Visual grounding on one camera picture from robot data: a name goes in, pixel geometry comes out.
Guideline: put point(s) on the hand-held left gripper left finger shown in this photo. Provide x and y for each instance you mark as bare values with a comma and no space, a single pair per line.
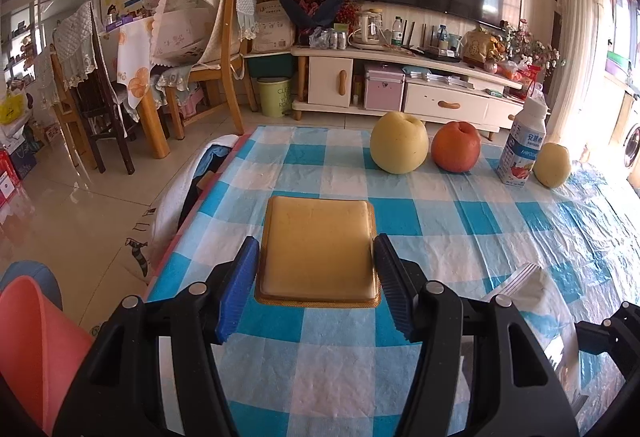
237,292

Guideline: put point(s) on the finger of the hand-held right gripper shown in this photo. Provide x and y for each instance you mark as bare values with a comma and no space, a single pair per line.
631,317
605,339

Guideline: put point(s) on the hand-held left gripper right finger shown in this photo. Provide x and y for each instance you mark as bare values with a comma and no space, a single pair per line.
395,292

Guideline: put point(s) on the white plastic packet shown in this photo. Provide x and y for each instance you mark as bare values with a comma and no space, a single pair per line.
530,317

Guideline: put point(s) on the gold square packet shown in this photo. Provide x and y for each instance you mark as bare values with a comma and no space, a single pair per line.
317,252

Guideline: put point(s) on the pink plastic bucket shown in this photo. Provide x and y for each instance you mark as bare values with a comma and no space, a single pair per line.
35,357

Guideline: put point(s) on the blue checkered tablecloth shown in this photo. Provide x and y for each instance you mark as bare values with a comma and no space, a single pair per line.
325,367

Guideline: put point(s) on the white and blue cloth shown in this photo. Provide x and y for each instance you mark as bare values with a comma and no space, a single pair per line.
172,197

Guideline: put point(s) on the large yellow pear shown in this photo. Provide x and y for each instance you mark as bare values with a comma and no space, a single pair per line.
399,144

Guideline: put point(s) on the red apple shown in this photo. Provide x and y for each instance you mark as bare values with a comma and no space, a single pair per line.
456,148

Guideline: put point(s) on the small yellow pear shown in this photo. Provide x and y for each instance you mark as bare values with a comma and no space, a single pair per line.
552,166

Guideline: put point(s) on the washing machine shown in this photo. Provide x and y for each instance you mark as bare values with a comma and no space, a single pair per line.
632,142

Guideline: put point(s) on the white yogurt drink bottle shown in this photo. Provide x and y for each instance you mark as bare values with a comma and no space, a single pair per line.
522,147

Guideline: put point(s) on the green waste bin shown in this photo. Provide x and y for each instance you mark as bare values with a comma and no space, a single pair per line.
274,98

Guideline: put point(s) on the purple storage case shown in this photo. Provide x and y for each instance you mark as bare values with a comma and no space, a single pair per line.
384,88

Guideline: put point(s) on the light wooden chair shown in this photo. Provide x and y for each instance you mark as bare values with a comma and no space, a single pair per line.
225,77

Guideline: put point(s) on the white television cabinet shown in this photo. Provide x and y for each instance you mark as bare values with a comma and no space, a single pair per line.
330,82

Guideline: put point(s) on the dark wooden chair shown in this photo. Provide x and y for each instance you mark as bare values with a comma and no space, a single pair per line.
100,117

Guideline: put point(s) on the dining table with orange-print cloth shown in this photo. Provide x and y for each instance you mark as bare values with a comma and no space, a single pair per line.
135,67

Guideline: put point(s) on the red white plastic bag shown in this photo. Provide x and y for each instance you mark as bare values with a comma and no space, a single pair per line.
531,82

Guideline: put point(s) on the red gift box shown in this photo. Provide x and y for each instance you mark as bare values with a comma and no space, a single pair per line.
7,182

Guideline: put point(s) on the blue label bottle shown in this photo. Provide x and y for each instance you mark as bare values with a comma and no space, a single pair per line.
442,38

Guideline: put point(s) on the green label water bottle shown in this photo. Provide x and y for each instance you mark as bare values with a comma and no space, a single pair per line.
397,33

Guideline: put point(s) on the golden gift bag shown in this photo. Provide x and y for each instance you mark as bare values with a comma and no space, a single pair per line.
480,47

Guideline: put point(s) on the pack of small bottles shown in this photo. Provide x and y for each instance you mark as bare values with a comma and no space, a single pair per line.
329,39

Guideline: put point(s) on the glass electric kettle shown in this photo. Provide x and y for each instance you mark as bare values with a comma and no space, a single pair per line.
369,31

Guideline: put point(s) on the white bedding bag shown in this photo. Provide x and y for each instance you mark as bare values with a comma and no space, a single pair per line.
272,29

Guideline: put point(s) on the white lace-covered air conditioner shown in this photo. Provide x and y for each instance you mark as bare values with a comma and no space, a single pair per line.
575,42

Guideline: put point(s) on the dried pink flower arrangement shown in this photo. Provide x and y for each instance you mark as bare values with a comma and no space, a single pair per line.
530,44

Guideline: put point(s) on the white scalloped printed cloth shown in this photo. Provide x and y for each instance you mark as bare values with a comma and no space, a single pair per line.
192,12

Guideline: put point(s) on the yellow bag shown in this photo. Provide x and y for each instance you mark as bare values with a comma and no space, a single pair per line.
12,109

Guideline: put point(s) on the teal lace chair cover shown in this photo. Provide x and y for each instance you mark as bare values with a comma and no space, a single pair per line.
245,2

